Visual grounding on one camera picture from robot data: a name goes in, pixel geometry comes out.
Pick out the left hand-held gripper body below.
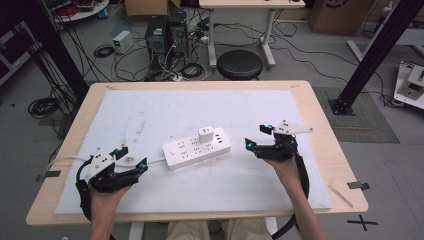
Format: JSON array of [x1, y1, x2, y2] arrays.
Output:
[[87, 147, 140, 194]]

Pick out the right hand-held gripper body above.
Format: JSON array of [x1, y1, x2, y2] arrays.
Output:
[[254, 119, 314, 163]]

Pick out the white charger plug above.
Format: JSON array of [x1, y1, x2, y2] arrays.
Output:
[[197, 125, 215, 144]]

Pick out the white power strip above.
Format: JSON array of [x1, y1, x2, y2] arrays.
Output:
[[162, 127, 233, 171]]

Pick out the person's left hand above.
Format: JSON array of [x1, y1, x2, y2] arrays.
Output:
[[89, 185, 132, 223]]

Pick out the person's right hand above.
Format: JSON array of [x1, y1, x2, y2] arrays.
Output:
[[263, 156, 303, 196]]

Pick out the white foam mat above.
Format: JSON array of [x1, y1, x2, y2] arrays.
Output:
[[54, 89, 333, 215]]

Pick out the light wooden table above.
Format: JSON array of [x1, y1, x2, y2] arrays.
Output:
[[25, 79, 370, 227]]

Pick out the grey tape piece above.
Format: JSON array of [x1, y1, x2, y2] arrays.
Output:
[[34, 169, 63, 183], [346, 180, 370, 191]]

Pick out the black round stool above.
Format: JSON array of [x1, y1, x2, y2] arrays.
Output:
[[215, 49, 264, 82]]

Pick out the thin wooden stick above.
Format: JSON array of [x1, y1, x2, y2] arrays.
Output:
[[327, 184, 354, 209]]

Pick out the person's beige trousers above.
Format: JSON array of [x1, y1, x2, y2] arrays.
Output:
[[165, 218, 273, 240]]

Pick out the grey floor mat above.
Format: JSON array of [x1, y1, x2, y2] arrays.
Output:
[[313, 86, 401, 144]]

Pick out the white power supply box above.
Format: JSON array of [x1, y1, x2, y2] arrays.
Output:
[[112, 29, 134, 55]]

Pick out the dark computer tower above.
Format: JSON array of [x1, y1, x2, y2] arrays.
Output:
[[144, 16, 170, 69], [168, 11, 190, 59]]

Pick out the white-legged desk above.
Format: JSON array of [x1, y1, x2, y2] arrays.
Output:
[[198, 0, 306, 70]]

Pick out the large cardboard box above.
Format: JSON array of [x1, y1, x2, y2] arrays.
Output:
[[308, 0, 376, 36]]

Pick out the white device on stand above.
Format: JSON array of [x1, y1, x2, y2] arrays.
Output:
[[393, 60, 424, 111]]

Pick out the round white table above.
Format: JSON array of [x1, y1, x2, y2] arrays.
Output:
[[41, 0, 110, 24]]

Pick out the small cardboard box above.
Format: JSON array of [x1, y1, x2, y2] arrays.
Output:
[[124, 0, 181, 18]]

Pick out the white power strip cable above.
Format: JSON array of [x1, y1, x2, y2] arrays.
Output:
[[46, 155, 167, 172]]

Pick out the black sleeved left gripper cable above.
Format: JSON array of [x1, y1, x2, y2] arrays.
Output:
[[75, 156, 95, 223]]

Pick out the black sleeved gripper cable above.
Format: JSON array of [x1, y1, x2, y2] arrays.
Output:
[[271, 154, 311, 240], [75, 156, 95, 223]]

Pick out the black sleeved right gripper cable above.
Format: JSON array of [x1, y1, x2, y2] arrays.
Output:
[[271, 154, 311, 240]]

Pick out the large black coiled cable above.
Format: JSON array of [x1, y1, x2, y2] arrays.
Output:
[[27, 96, 61, 120]]

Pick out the small black coiled cable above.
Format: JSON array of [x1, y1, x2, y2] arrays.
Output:
[[93, 44, 116, 59]]

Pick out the black aluminium post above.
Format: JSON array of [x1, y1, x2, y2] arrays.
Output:
[[9, 0, 90, 101], [328, 0, 424, 116]]

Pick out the grey metal frame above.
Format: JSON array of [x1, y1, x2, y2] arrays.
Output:
[[0, 21, 41, 86]]

